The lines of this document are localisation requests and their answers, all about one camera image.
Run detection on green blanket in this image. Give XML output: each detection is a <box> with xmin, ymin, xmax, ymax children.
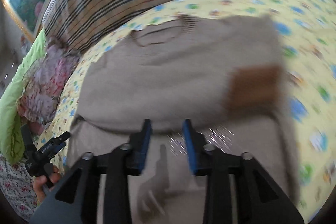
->
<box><xmin>0</xmin><ymin>28</ymin><xmax>48</xmax><ymax>164</ymax></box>

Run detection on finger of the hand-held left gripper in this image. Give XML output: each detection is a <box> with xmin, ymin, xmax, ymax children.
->
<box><xmin>50</xmin><ymin>131</ymin><xmax>71</xmax><ymax>152</ymax></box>

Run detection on beige knit sweater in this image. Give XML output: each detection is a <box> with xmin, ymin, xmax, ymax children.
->
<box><xmin>64</xmin><ymin>14</ymin><xmax>301</xmax><ymax>224</ymax></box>

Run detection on yellow bear-print bed sheet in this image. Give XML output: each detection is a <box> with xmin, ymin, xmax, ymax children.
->
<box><xmin>34</xmin><ymin>0</ymin><xmax>336</xmax><ymax>224</ymax></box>

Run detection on floral bedspread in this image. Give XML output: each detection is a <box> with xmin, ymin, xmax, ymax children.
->
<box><xmin>0</xmin><ymin>156</ymin><xmax>40</xmax><ymax>222</ymax></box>

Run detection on person's left hand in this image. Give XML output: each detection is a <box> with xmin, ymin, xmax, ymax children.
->
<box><xmin>34</xmin><ymin>166</ymin><xmax>60</xmax><ymax>204</ymax></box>

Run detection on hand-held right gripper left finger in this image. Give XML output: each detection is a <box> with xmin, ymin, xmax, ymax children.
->
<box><xmin>31</xmin><ymin>119</ymin><xmax>153</xmax><ymax>224</ymax></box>

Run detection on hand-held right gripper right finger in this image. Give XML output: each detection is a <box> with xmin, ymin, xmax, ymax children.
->
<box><xmin>182</xmin><ymin>119</ymin><xmax>305</xmax><ymax>224</ymax></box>

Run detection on floral ruffled pillow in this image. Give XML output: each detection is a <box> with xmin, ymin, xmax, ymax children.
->
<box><xmin>17</xmin><ymin>38</ymin><xmax>82</xmax><ymax>135</ymax></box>

